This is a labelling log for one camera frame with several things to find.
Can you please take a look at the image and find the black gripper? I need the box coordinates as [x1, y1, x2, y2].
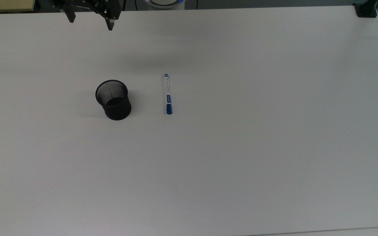
[52, 0, 123, 31]

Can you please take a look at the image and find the blue capped white marker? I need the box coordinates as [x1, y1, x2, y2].
[163, 74, 173, 115]

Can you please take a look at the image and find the yellowish board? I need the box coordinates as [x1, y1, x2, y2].
[0, 0, 36, 13]

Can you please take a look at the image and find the black mesh pen cup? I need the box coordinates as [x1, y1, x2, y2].
[95, 79, 132, 121]

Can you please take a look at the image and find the black table clamp mount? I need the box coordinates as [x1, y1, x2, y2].
[353, 0, 378, 18]

